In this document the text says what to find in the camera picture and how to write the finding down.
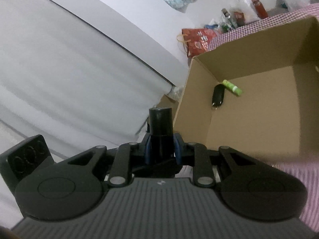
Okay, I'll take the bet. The clear plastic bag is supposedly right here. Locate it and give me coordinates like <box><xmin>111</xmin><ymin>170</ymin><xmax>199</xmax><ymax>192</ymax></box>
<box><xmin>234</xmin><ymin>0</ymin><xmax>255</xmax><ymax>22</ymax></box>

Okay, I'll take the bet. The red bottle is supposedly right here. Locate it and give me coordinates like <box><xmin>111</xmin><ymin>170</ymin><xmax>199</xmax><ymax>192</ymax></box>
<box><xmin>251</xmin><ymin>0</ymin><xmax>269</xmax><ymax>19</ymax></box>

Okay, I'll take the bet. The small red box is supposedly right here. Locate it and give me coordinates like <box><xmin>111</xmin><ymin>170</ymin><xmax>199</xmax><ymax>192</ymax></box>
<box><xmin>233</xmin><ymin>10</ymin><xmax>246</xmax><ymax>27</ymax></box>

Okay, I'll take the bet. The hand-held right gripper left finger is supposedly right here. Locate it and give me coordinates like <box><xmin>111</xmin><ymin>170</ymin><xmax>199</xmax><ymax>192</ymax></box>
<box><xmin>57</xmin><ymin>133</ymin><xmax>152</xmax><ymax>187</ymax></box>

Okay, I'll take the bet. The black cylindrical bottle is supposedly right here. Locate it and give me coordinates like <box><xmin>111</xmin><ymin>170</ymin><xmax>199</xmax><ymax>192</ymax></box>
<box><xmin>149</xmin><ymin>107</ymin><xmax>174</xmax><ymax>165</ymax></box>

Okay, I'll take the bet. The white mattress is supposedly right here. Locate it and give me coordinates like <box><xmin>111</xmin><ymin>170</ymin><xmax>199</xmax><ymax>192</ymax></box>
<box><xmin>0</xmin><ymin>0</ymin><xmax>193</xmax><ymax>155</ymax></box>

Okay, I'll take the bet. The green tube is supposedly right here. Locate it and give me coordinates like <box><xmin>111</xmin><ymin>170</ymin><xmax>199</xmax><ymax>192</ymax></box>
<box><xmin>222</xmin><ymin>79</ymin><xmax>243</xmax><ymax>96</ymax></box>

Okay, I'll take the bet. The black oval key fob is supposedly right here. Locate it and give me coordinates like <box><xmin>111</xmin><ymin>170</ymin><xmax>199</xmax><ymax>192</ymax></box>
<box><xmin>211</xmin><ymin>84</ymin><xmax>226</xmax><ymax>109</ymax></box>

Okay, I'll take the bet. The cardboard box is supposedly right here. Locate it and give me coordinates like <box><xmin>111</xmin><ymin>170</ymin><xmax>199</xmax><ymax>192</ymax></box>
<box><xmin>173</xmin><ymin>15</ymin><xmax>319</xmax><ymax>166</ymax></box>

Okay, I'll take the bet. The green glass bottle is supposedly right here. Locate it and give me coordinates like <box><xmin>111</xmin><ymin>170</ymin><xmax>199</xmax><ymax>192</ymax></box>
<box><xmin>221</xmin><ymin>8</ymin><xmax>238</xmax><ymax>31</ymax></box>

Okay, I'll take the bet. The red gift bag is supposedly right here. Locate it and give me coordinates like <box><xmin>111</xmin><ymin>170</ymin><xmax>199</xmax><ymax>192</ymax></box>
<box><xmin>177</xmin><ymin>27</ymin><xmax>223</xmax><ymax>58</ymax></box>

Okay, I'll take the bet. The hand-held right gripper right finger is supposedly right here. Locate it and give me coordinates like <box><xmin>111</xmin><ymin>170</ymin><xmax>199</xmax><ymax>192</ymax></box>
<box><xmin>173</xmin><ymin>133</ymin><xmax>268</xmax><ymax>187</ymax></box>

